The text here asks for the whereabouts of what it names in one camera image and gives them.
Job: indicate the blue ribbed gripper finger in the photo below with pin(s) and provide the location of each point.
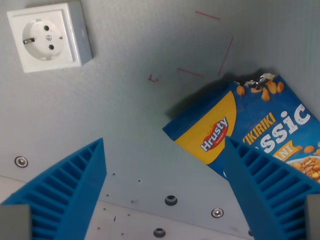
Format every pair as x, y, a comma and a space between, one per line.
65, 190
270, 190

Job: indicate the silver flat head screw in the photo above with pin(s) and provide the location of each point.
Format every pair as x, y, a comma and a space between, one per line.
21, 161
217, 212

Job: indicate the blue Hrusty peanut snack box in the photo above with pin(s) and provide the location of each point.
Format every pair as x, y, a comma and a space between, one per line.
252, 117

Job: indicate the grey rubber grommet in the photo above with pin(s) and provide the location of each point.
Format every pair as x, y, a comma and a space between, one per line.
159, 232
171, 200

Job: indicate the white wall power socket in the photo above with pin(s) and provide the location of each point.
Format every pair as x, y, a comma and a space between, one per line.
47, 37

